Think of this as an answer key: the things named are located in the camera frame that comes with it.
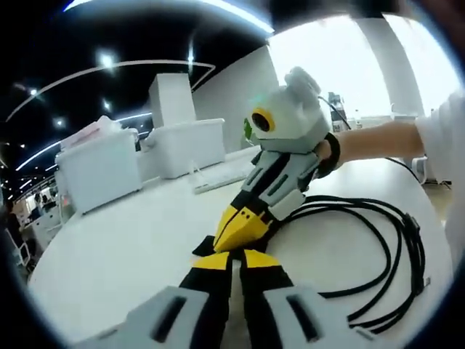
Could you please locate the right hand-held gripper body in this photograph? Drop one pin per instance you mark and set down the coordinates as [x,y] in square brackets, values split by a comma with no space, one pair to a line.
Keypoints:
[290,120]

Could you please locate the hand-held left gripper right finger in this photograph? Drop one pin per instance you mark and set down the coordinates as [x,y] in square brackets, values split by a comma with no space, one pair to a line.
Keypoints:
[269,305]

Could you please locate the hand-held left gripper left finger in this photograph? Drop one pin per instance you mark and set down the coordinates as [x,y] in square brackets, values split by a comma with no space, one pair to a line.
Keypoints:
[196,309]

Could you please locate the white desktop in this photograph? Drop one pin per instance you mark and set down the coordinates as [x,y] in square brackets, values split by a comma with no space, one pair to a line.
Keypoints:
[127,254]

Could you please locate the person's right hand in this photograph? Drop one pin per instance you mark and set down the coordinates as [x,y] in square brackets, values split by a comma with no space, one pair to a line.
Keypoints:
[322,151]

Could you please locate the dark-capped bottle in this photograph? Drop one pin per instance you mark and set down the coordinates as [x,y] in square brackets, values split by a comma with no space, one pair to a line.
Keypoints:
[337,116]

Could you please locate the small white storage box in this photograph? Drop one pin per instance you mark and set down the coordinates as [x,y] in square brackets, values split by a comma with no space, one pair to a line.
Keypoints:
[189,149]

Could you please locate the large white storage box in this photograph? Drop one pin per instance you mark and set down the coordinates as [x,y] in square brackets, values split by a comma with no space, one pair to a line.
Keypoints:
[98,174]

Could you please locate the pink and white plastic bags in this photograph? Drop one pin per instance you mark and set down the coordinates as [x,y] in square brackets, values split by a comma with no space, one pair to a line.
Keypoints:
[94,132]

